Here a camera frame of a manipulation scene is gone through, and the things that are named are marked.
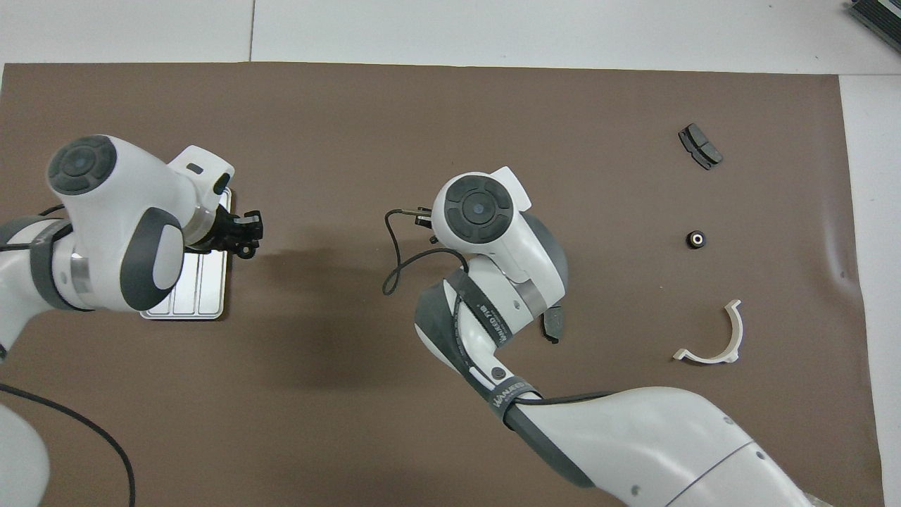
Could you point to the black bearing gear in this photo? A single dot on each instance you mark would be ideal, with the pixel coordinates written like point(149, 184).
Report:
point(696, 239)

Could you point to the brown table mat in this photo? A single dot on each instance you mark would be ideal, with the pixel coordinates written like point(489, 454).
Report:
point(352, 127)

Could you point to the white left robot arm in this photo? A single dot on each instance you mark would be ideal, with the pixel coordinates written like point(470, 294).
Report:
point(105, 211)

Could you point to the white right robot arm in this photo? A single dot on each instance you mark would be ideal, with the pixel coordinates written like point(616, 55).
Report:
point(633, 436)

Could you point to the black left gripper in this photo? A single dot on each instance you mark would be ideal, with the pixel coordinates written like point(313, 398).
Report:
point(225, 232)

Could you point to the silver metal tray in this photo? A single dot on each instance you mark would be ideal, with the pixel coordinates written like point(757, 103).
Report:
point(200, 296)

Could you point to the single dark brake pad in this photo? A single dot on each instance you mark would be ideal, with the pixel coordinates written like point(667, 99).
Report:
point(555, 325)

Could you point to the white curved plastic bracket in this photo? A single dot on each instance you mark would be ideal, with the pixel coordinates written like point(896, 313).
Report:
point(735, 331)

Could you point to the dark grey device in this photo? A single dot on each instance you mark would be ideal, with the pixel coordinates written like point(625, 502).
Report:
point(880, 13)

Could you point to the stacked dark brake pads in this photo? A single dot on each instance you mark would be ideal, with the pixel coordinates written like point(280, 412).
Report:
point(702, 146)

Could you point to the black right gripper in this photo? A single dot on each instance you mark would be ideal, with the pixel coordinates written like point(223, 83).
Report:
point(424, 218)

